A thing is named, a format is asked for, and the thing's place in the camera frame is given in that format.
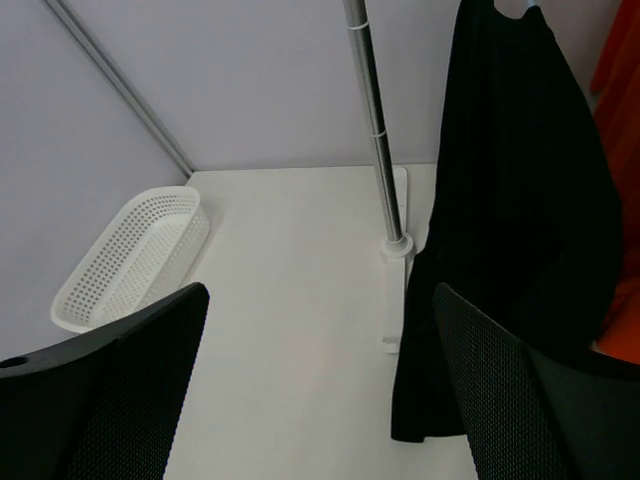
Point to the white perforated plastic basket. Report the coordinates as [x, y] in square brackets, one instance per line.
[143, 255]

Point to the black t shirt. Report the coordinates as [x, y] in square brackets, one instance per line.
[526, 223]

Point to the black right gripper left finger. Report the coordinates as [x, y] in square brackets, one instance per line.
[104, 404]

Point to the metal clothes rack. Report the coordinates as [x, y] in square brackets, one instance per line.
[398, 248]

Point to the orange t shirt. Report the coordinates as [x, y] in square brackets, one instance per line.
[616, 83]

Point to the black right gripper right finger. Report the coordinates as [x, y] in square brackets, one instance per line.
[532, 411]

